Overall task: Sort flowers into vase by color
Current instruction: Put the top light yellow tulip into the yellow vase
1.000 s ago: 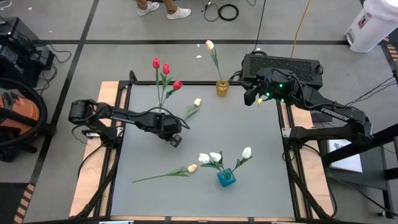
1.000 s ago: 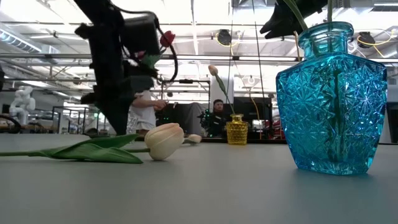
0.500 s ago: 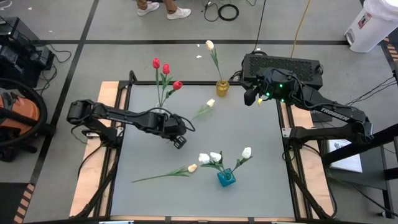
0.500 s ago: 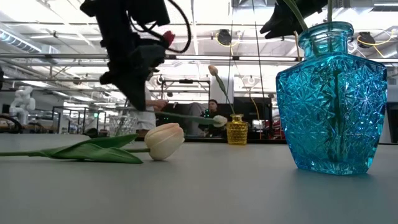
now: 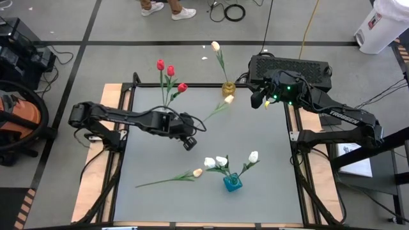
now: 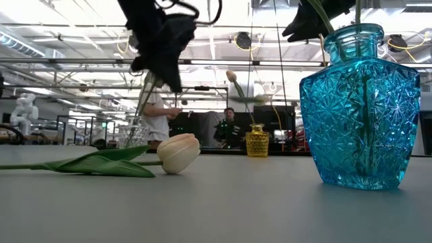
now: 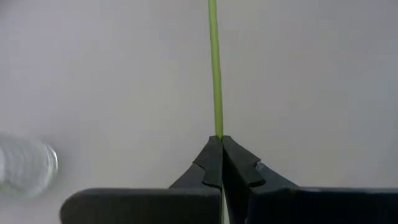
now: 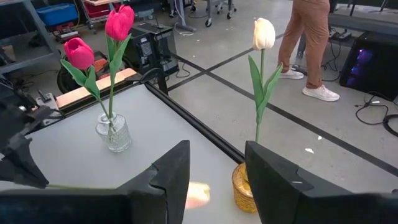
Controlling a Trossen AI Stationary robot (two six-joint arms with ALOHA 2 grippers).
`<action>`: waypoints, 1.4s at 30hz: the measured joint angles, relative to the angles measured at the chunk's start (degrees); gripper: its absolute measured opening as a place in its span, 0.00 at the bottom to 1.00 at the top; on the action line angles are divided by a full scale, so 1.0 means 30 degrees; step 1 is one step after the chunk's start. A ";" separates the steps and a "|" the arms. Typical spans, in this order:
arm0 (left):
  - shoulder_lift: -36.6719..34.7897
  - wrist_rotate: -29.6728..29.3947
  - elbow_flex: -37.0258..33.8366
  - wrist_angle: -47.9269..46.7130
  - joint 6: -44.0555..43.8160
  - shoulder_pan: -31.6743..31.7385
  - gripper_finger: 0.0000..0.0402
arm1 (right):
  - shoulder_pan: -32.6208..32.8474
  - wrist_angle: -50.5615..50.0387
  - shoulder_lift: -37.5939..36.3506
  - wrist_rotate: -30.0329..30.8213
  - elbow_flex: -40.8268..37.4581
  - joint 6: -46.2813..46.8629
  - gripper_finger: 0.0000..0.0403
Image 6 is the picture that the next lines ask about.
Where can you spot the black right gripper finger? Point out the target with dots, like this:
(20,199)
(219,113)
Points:
(314,28)
(298,20)

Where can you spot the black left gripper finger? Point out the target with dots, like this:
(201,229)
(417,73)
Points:
(175,76)
(161,71)

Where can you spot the peach artificial tulip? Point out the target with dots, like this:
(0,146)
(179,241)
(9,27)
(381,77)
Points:
(231,76)
(177,152)

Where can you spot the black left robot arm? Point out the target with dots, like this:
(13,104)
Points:
(138,8)

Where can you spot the clear textured glass vase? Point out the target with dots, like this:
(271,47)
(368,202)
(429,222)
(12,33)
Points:
(133,136)

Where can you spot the yellow textured glass vase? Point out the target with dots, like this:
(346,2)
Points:
(257,143)

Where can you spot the blue cut glass vase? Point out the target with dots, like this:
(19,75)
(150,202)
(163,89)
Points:
(359,128)

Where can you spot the long ceiling light bar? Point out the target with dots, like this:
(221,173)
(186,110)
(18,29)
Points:
(219,62)

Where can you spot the person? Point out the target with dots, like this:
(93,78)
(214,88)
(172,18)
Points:
(231,116)
(157,125)

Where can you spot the black partition panel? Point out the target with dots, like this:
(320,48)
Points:
(187,131)
(270,118)

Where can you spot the white humanoid robot figure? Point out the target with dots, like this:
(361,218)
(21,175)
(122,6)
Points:
(24,111)

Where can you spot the orange black vacuum cleaner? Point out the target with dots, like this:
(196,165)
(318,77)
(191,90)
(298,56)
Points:
(18,133)

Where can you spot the black metal frame stand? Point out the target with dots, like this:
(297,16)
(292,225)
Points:
(202,88)

